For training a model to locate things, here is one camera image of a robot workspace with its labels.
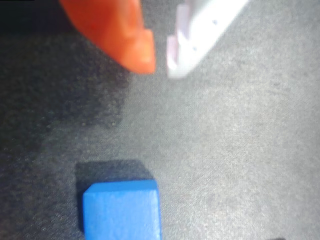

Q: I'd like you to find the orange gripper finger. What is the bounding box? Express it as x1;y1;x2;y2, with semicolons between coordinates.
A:
58;0;157;75

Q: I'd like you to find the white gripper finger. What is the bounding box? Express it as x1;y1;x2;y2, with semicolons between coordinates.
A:
166;0;251;80

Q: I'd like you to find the blue wooden cube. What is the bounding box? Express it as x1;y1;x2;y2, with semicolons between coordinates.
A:
82;179;162;240

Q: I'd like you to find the dark grey table mat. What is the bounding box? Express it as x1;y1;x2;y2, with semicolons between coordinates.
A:
0;0;320;240

